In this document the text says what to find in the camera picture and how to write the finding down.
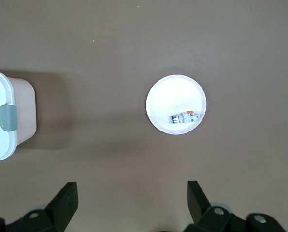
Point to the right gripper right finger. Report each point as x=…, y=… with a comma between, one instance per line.
x=206, y=217

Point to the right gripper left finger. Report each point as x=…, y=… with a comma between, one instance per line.
x=57, y=212

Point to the white circuit breaker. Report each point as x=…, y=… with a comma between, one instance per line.
x=186, y=117

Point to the pink round plate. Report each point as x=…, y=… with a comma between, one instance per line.
x=175, y=94

